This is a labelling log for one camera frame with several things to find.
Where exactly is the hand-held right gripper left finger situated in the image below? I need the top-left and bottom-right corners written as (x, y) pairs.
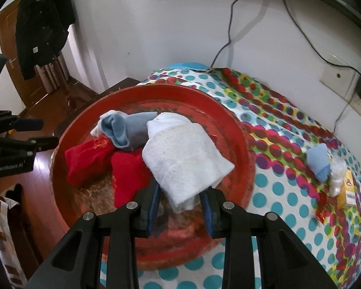
top-left (27, 182), bottom-right (163, 289)

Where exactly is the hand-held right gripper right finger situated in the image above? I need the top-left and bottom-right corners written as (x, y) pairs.
top-left (199, 188), bottom-right (339, 289)

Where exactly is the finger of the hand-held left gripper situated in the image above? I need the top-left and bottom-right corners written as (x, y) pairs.
top-left (0, 111), bottom-right (45, 134)
top-left (0, 135), bottom-right (60, 158)

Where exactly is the red sock with gold print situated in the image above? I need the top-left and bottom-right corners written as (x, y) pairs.
top-left (111, 151), bottom-right (153, 209)
top-left (64, 137), bottom-right (115, 187)

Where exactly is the round red tray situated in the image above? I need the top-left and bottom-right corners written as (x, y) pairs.
top-left (50, 85), bottom-right (255, 270)

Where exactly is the blue sock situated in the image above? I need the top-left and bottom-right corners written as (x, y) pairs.
top-left (306, 144), bottom-right (331, 183)
top-left (98, 111), bottom-right (158, 152)

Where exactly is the brown pleated cloth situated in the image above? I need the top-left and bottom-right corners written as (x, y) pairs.
top-left (36, 51), bottom-right (70, 94)

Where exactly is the white brown checked bag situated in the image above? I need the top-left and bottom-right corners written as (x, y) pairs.
top-left (0, 194), bottom-right (27, 289)

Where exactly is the colourful polka dot tablecloth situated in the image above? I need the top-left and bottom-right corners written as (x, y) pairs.
top-left (99, 65), bottom-right (361, 289)

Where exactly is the black coat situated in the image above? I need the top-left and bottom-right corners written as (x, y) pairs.
top-left (16, 0), bottom-right (76, 80)

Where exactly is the red foil candy wrapper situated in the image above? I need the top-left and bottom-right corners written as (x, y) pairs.
top-left (314, 206), bottom-right (330, 226)

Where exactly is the white plastic bag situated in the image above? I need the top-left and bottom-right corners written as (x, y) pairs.
top-left (328, 157), bottom-right (348, 197)

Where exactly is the yellow cardboard box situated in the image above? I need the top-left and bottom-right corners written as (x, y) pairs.
top-left (337, 169), bottom-right (357, 209)

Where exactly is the teal cushion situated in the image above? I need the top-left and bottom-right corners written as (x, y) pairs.
top-left (168, 62), bottom-right (209, 71)

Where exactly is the black charger cable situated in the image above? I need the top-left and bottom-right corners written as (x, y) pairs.
top-left (333, 96), bottom-right (355, 133)

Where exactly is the beige wall plate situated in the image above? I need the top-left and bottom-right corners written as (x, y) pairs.
top-left (320, 66), bottom-right (361, 100)

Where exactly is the thin black cable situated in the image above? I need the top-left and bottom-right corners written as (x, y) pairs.
top-left (210, 0), bottom-right (257, 67)

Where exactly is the black power cable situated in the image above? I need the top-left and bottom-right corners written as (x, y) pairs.
top-left (281, 0), bottom-right (361, 72)

